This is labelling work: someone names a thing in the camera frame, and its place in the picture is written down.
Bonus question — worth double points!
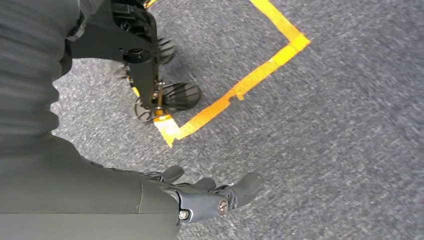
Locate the black ribbed right foot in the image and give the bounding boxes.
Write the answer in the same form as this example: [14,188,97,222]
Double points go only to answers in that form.
[133,81,203,124]

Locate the black robot right leg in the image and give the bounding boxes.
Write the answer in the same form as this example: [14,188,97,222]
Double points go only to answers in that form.
[58,0,164,111]

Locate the black ribbed foot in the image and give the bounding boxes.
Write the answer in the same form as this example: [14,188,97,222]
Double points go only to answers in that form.
[156,34,178,66]
[133,81,203,124]

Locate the yellow floor tape square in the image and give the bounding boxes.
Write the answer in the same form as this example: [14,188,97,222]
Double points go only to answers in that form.
[130,0,312,149]

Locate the black ribbed left foot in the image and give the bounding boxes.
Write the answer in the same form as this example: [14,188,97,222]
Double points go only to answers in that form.
[156,34,178,66]

